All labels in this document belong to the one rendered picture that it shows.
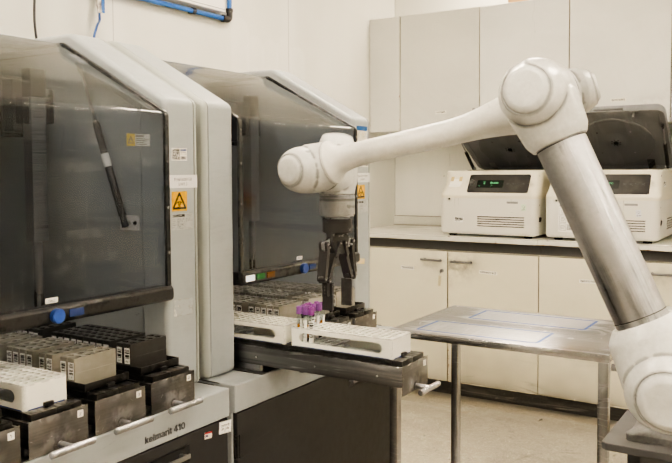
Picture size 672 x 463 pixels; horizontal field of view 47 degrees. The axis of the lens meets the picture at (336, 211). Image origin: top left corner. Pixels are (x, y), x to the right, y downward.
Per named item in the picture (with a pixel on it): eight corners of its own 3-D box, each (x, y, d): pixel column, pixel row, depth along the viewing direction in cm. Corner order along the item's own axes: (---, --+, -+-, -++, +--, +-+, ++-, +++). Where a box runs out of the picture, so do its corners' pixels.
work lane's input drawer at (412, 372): (184, 360, 216) (183, 328, 216) (217, 350, 228) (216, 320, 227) (419, 400, 177) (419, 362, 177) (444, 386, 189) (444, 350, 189)
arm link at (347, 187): (328, 193, 202) (302, 195, 190) (327, 134, 201) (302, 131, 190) (365, 194, 197) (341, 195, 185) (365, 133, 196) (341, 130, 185)
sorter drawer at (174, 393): (-36, 373, 204) (-37, 339, 203) (11, 362, 215) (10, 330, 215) (166, 419, 165) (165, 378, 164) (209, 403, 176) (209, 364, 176)
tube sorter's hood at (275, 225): (108, 273, 230) (103, 58, 227) (238, 254, 282) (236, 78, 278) (243, 286, 203) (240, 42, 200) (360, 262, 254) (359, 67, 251)
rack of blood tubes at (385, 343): (290, 350, 199) (290, 326, 198) (312, 343, 207) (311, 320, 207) (392, 365, 183) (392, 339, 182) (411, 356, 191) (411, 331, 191)
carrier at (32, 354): (70, 366, 177) (69, 340, 177) (76, 367, 176) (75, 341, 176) (26, 377, 167) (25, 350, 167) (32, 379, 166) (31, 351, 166)
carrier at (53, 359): (89, 370, 173) (89, 343, 173) (96, 371, 172) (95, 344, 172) (45, 382, 163) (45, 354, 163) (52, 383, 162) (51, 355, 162)
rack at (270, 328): (198, 336, 216) (197, 314, 215) (221, 330, 224) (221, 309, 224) (284, 349, 200) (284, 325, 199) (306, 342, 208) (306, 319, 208)
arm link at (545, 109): (736, 402, 149) (735, 437, 130) (653, 425, 156) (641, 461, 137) (570, 49, 160) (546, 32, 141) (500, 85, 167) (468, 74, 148)
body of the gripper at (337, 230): (340, 218, 190) (341, 256, 190) (358, 216, 197) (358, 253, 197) (315, 217, 194) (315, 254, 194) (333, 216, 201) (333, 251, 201)
